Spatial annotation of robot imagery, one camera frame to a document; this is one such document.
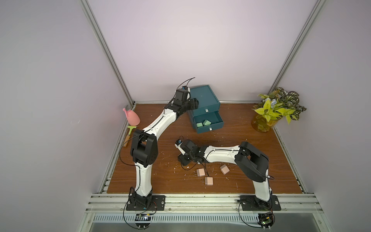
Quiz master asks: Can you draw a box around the amber glass vase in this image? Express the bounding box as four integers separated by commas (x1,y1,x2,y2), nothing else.
251,114,279,133

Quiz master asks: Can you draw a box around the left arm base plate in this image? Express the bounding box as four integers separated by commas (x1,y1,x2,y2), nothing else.
126,193,166,211

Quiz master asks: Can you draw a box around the controller board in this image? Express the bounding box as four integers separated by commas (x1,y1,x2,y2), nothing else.
134,213,152,230
258,212,275,230

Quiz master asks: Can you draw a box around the pink plug bottom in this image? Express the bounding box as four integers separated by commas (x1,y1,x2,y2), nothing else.
204,177,214,186

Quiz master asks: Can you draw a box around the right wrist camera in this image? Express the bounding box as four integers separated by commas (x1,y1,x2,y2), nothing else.
175,139,185,155

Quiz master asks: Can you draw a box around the green artificial plant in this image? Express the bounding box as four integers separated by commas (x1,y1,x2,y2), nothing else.
252,87,307,126

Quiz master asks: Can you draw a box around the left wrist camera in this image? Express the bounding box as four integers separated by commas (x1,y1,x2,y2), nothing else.
173,86,191,105

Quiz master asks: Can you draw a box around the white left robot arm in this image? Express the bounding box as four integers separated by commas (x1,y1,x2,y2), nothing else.
130,98,199,205

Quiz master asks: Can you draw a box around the right controller board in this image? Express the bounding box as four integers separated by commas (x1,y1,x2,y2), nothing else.
258,212,275,230

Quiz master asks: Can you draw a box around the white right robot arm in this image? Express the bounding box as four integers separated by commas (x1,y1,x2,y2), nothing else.
175,139,271,205

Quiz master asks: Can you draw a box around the teal drawer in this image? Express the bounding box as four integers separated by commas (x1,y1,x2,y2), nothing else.
192,111,224,134

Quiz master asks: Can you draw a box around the green wooden handled brush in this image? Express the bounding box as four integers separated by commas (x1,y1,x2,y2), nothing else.
122,126,137,147

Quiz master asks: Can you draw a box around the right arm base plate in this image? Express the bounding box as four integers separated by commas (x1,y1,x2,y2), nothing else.
237,195,282,211

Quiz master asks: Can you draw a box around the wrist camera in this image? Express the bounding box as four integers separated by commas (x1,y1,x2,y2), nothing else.
173,86,191,105
175,139,185,155

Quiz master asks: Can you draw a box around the pink plug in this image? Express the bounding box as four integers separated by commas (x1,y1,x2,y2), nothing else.
196,168,206,177
204,177,214,186
220,164,230,175

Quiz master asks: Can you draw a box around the left controller board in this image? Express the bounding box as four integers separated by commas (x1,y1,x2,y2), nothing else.
134,213,152,230

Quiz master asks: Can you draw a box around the dark teal drawer cabinet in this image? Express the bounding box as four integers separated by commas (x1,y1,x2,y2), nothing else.
187,85,220,123

